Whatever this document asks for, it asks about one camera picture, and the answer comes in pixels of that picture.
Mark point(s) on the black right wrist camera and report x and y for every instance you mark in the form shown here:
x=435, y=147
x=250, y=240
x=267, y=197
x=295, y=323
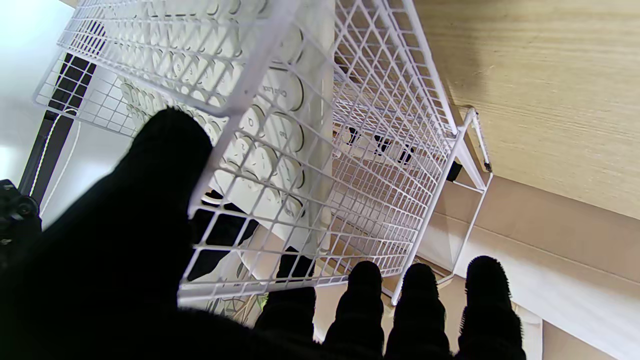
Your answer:
x=17, y=210

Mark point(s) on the cream round-key keyboard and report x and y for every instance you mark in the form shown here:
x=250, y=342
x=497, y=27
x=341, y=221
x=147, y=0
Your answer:
x=280, y=135

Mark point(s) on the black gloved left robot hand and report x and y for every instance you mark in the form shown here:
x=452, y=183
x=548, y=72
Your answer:
x=110, y=260

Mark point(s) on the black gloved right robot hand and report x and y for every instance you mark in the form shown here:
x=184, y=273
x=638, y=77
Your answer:
x=220, y=235

